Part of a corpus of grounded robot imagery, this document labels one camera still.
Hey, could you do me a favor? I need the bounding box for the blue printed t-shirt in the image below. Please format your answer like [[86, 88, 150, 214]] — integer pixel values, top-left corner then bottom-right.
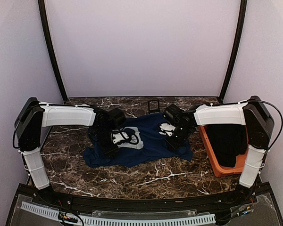
[[83, 113, 193, 168]]

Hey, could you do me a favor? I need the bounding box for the orange plastic basket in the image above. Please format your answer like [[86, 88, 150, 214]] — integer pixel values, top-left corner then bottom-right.
[[199, 126, 248, 177]]

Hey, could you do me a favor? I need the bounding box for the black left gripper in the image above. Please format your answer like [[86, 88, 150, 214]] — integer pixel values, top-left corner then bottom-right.
[[95, 127, 120, 160]]

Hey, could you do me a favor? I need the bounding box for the black garment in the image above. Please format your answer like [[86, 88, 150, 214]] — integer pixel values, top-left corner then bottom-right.
[[206, 124, 248, 168]]

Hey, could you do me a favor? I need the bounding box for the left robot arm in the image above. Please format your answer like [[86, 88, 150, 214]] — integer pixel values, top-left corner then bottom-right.
[[13, 97, 125, 205]]

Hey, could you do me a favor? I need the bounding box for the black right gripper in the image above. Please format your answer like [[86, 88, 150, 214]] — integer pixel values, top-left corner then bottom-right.
[[165, 124, 192, 150]]

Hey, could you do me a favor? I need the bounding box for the left black frame post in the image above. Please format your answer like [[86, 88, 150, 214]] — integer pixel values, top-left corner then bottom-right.
[[38, 0, 68, 103]]

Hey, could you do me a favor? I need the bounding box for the black front rail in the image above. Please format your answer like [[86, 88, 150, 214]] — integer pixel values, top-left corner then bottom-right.
[[18, 183, 260, 215]]

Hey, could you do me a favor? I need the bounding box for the black brooch box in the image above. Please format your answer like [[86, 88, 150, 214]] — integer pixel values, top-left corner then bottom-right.
[[148, 99, 160, 114]]

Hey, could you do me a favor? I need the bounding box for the black frame post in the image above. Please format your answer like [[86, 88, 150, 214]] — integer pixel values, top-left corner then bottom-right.
[[218, 0, 248, 103], [38, 0, 68, 103]]

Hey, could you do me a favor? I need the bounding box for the right black frame post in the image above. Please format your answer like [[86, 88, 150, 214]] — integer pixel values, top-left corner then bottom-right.
[[218, 0, 248, 103]]

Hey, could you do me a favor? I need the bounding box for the white slotted cable duct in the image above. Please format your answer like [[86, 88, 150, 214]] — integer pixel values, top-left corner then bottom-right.
[[20, 202, 216, 226]]

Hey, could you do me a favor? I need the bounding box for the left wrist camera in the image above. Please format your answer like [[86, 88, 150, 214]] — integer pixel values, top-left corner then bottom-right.
[[111, 127, 140, 145]]

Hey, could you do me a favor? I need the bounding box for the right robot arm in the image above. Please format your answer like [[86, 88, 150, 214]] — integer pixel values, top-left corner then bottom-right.
[[163, 96, 275, 204]]

